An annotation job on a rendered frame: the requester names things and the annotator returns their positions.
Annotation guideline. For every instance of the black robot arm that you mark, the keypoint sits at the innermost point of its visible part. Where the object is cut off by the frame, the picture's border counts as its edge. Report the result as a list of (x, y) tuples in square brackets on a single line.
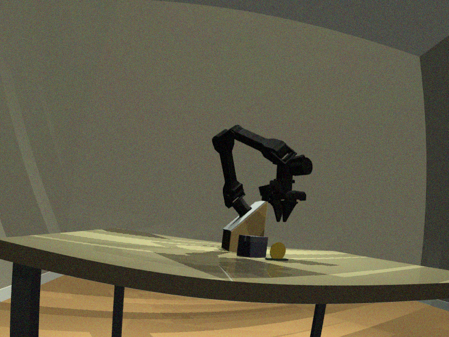
[(271, 149)]

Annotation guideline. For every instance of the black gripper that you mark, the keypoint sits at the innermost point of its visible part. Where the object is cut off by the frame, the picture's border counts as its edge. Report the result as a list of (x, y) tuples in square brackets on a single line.
[(288, 197)]

